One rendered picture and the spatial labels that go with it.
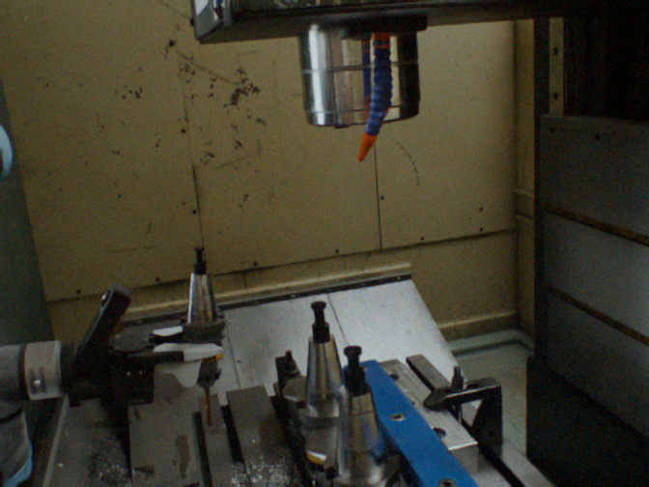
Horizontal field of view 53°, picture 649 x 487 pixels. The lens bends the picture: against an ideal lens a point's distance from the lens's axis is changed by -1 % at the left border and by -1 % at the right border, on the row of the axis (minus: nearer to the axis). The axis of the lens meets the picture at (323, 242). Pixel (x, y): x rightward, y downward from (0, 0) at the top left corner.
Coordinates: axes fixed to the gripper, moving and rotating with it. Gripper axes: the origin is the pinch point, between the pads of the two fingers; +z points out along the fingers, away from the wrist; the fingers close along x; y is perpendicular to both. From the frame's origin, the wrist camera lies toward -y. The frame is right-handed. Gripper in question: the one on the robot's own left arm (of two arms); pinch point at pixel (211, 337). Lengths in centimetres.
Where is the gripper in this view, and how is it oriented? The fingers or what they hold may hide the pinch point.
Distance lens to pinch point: 95.4
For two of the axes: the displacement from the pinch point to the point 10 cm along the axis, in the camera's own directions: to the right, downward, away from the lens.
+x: 2.5, 2.4, -9.4
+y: 0.1, 9.7, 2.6
